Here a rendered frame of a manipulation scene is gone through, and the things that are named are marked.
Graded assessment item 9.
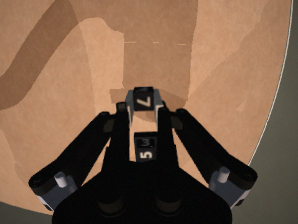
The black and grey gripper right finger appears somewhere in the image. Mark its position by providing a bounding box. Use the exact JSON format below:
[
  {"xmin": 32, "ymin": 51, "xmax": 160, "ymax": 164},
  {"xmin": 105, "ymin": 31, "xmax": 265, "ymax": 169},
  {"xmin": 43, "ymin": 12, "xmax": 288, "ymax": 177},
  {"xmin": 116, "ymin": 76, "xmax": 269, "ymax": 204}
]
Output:
[{"xmin": 153, "ymin": 89, "xmax": 258, "ymax": 212}]

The black cube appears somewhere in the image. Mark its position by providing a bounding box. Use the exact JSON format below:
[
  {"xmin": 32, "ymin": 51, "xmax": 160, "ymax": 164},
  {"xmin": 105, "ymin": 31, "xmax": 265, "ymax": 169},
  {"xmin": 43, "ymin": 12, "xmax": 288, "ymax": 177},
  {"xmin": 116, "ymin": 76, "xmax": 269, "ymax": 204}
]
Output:
[
  {"xmin": 133, "ymin": 86, "xmax": 154, "ymax": 111},
  {"xmin": 137, "ymin": 139, "xmax": 155, "ymax": 161}
]

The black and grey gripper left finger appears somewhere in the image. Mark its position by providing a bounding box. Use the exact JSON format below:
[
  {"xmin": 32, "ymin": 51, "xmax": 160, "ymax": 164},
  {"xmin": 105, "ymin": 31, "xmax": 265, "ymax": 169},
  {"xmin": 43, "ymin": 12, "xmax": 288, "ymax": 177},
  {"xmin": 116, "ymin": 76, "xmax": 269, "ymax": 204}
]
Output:
[{"xmin": 28, "ymin": 90, "xmax": 134, "ymax": 213}]

